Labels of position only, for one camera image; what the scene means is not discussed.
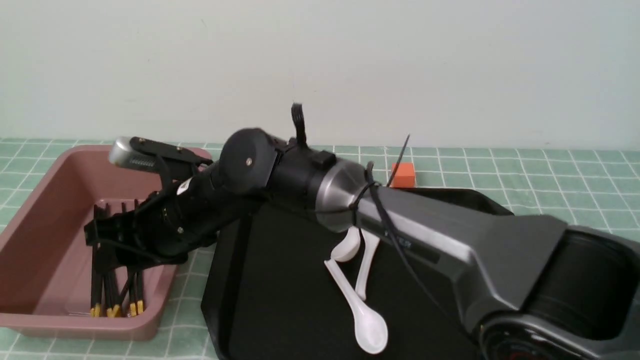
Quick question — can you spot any white spoon upright right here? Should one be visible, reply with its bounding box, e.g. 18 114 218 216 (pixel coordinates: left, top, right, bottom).
354 229 380 301

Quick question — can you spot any white spoon bottom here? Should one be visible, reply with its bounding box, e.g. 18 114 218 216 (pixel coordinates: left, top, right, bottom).
324 259 389 354

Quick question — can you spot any white spoon middle small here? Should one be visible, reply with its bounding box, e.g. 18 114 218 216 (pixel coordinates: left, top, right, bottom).
330 227 361 263

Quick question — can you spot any pink plastic bin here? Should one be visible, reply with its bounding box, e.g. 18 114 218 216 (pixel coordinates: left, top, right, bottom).
0 145 178 341

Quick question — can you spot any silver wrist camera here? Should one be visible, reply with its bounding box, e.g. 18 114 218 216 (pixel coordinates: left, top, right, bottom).
108 136 213 180

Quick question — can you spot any black chopstick in bin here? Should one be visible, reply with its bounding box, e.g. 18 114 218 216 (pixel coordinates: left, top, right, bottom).
102 271 114 318
137 269 145 315
112 270 120 301
90 205 101 317
125 266 140 317

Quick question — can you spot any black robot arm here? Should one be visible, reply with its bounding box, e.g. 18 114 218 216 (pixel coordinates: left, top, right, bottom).
84 128 639 360

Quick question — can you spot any black chopstick tray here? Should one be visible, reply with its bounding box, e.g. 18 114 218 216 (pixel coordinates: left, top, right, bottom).
113 278 128 318

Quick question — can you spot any black plastic tray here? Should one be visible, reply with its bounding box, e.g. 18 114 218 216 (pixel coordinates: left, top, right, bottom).
200 186 516 360

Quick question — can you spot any green checkered tablecloth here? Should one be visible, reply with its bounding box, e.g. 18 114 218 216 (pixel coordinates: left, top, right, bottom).
0 137 640 360

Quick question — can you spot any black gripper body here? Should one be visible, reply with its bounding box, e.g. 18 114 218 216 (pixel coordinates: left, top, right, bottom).
84 193 201 273

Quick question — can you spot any black chopstick in bin leftmost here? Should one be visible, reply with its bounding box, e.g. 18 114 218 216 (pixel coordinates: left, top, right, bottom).
90 205 101 317

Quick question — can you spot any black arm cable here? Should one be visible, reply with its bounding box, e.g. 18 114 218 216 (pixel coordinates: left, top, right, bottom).
291 103 481 346

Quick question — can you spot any orange cube block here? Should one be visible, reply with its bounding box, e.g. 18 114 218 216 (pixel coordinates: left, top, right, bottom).
388 162 416 189

